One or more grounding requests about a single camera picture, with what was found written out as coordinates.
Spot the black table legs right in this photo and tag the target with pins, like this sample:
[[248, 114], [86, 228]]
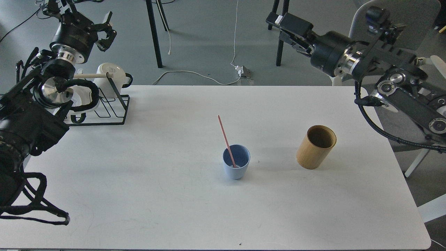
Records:
[[280, 42]]

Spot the white power plug adapter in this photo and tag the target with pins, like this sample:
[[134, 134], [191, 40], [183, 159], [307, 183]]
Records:
[[241, 71]]

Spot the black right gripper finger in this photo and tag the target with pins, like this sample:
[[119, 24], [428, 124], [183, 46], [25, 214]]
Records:
[[290, 24], [301, 46]]

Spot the grey office chair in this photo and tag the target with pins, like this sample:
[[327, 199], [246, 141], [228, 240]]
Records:
[[418, 16]]

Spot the blue plastic cup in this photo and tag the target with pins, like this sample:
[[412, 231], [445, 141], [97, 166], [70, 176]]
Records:
[[236, 161]]

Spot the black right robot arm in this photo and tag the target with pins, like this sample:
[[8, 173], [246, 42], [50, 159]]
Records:
[[384, 75]]

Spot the black table legs left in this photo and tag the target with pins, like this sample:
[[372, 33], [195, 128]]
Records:
[[153, 28]]

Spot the pink chopstick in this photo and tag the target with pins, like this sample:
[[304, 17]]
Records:
[[226, 141]]

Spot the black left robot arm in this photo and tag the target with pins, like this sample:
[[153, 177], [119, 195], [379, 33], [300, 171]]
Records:
[[34, 110]]

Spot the black table legs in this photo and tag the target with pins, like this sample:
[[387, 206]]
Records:
[[280, 42], [153, 28]]

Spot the white plate in rack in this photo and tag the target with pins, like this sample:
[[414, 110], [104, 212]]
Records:
[[81, 96]]

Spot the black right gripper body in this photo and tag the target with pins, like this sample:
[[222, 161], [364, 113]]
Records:
[[328, 49]]

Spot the white mug on rack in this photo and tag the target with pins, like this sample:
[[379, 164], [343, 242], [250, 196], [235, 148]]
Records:
[[114, 81]]

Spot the bamboo cylinder holder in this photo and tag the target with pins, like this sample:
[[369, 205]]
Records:
[[315, 146]]

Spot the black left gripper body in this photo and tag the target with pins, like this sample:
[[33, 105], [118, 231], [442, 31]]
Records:
[[72, 34]]

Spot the black wire dish rack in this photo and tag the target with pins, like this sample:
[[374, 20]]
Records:
[[109, 111]]

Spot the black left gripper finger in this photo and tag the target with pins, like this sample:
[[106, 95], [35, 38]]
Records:
[[105, 26], [104, 44]]

